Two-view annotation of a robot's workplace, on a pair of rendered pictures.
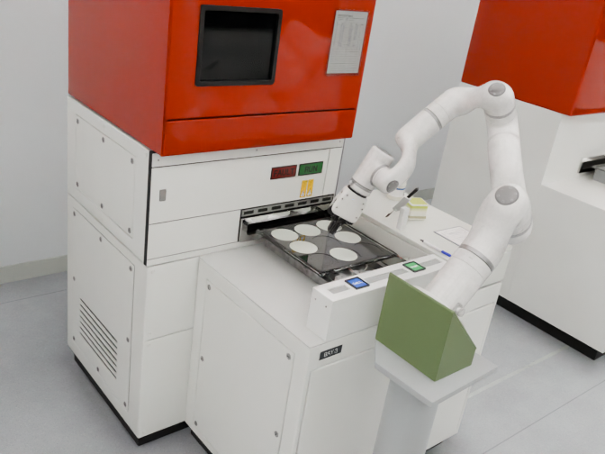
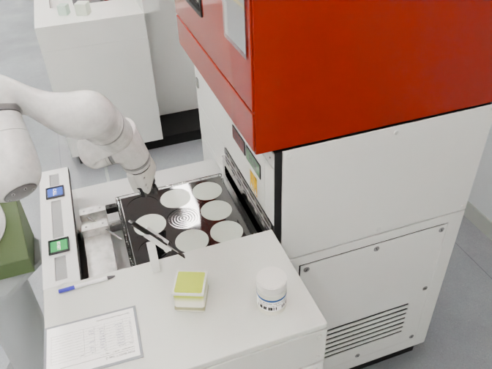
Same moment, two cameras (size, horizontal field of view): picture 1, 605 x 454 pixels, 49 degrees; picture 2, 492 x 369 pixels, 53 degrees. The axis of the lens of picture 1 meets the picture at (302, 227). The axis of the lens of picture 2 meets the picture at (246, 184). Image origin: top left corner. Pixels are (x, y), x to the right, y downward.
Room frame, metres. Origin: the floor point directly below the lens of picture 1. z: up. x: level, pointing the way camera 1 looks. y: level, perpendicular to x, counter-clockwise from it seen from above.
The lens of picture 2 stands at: (2.88, -1.08, 1.91)
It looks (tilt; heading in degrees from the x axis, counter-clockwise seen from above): 37 degrees down; 114
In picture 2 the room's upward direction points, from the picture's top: 2 degrees counter-clockwise
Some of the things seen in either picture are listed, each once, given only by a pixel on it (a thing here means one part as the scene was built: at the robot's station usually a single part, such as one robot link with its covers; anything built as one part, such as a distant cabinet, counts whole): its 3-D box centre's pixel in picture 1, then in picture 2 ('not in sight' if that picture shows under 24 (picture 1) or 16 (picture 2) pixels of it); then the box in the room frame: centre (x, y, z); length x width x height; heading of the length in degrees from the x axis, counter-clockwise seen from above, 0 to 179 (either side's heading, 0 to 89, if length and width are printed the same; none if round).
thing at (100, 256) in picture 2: not in sight; (99, 251); (2.03, -0.29, 0.87); 0.36 x 0.08 x 0.03; 132
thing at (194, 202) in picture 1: (251, 195); (230, 140); (2.25, 0.20, 1.02); 0.82 x 0.03 x 0.40; 132
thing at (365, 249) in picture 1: (326, 242); (183, 218); (2.21, -0.09, 0.90); 0.34 x 0.34 x 0.01; 42
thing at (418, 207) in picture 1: (414, 208); (191, 291); (2.43, -0.42, 1.00); 0.07 x 0.07 x 0.07; 19
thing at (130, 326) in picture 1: (191, 297); (312, 245); (2.50, 0.43, 0.41); 0.82 x 0.71 x 0.82; 132
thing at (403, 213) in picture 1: (401, 210); (158, 248); (2.30, -0.35, 1.03); 0.06 x 0.04 x 0.13; 42
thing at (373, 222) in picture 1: (416, 237); (182, 324); (2.40, -0.44, 0.89); 0.62 x 0.35 x 0.14; 42
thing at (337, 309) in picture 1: (383, 294); (62, 236); (1.90, -0.29, 0.89); 0.55 x 0.09 x 0.14; 132
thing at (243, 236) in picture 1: (287, 221); (244, 200); (2.36, 0.06, 0.89); 0.44 x 0.02 x 0.10; 132
